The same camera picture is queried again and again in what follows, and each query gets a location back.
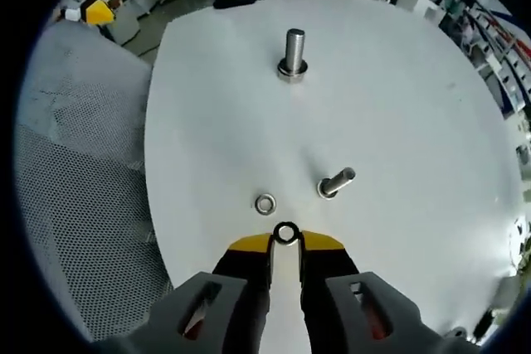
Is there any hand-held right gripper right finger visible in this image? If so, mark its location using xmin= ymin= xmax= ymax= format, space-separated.
xmin=296 ymin=229 xmax=478 ymax=354

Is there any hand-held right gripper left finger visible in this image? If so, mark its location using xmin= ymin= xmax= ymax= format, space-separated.
xmin=119 ymin=232 xmax=277 ymax=354

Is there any silver metal washer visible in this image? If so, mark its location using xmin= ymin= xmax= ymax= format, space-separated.
xmin=254 ymin=192 xmax=278 ymax=216
xmin=317 ymin=177 xmax=339 ymax=201
xmin=273 ymin=221 xmax=299 ymax=246

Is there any thin threaded stud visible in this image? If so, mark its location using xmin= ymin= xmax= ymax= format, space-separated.
xmin=317 ymin=167 xmax=357 ymax=201

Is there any black ring washer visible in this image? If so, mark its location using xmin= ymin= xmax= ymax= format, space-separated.
xmin=278 ymin=59 xmax=309 ymax=78

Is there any thick threaded stud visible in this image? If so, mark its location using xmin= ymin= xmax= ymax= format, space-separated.
xmin=276 ymin=28 xmax=310 ymax=84

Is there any white low cabinet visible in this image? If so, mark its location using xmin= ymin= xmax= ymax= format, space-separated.
xmin=108 ymin=0 xmax=155 ymax=46

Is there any grey mesh office chair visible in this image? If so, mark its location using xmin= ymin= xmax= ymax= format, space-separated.
xmin=14 ymin=22 xmax=175 ymax=342

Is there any metal shelving rack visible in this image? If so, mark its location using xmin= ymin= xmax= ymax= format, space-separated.
xmin=439 ymin=0 xmax=531 ymax=123

